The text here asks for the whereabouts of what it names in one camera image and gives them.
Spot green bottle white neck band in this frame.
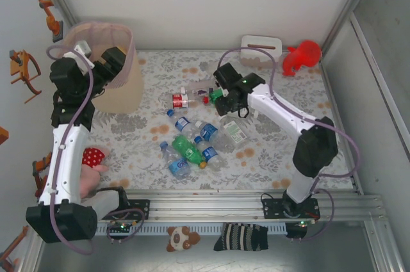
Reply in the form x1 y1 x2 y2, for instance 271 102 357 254
208 88 225 106

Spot clear bottle white green label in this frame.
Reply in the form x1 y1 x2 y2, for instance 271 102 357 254
219 116 250 150

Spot clear bottle purple label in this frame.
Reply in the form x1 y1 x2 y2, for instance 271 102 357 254
179 85 215 97

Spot blue label bottle white cap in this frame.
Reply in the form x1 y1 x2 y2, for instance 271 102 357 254
194 120 237 154

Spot clear bottle red label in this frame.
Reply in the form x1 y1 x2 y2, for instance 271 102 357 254
172 92 211 110

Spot green plastic bottle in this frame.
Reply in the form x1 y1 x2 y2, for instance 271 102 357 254
172 134 209 170

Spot bottle with cursive blue label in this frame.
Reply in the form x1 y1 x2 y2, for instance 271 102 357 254
160 140 192 180

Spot pink mesh waste bin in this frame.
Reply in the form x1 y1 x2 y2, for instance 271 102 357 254
61 20 144 115

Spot white tissue box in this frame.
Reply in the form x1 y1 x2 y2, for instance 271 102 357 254
240 35 283 68

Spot floral grey tablecloth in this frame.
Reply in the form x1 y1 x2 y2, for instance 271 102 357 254
62 48 357 191

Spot red plastic watering can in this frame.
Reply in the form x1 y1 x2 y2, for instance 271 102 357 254
282 40 322 77

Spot pink pig plush toy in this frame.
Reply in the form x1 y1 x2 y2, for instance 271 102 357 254
78 145 110 198

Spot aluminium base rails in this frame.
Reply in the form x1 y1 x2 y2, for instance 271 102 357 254
30 188 388 223

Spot black white striped sock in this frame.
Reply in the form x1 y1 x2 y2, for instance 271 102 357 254
213 222 269 252

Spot circuit board green light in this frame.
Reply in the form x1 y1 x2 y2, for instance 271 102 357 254
286 219 313 232
108 220 133 233

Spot brown panda plush toy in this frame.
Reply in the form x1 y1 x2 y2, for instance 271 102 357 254
165 225 202 253

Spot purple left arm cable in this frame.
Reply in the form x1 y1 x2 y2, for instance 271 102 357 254
46 44 145 256

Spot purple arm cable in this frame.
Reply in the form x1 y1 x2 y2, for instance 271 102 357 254
217 47 361 243
46 44 145 256

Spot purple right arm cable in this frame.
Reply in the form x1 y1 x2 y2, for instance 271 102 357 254
217 47 361 243

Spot white slotted cable duct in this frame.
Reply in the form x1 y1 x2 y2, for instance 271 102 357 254
43 223 288 237

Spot aluminium frame leg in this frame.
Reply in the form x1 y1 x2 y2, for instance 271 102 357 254
363 220 406 272
17 222 47 272

